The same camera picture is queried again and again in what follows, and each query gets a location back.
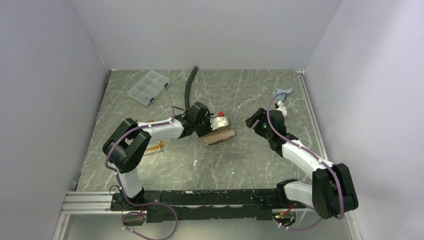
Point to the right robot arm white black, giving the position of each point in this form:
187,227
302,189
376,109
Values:
331,192

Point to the clear plastic compartment box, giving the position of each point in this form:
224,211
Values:
149,87

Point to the blue cleaning cloth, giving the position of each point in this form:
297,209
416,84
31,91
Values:
281,93

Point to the printed glasses pouch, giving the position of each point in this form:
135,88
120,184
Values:
218,136

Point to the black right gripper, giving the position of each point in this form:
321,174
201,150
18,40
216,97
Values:
260,114

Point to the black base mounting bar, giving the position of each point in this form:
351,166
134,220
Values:
183,205

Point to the orange transparent safety glasses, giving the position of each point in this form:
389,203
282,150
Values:
154,148

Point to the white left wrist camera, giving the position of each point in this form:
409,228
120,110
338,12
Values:
218,121

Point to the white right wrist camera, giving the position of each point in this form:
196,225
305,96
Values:
280,107

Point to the aluminium frame rail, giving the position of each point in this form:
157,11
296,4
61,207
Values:
100,202

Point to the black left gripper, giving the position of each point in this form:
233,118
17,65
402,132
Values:
207,117

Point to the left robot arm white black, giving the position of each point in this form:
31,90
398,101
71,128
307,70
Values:
127,145

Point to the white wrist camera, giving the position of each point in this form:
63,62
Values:
218,121
280,107

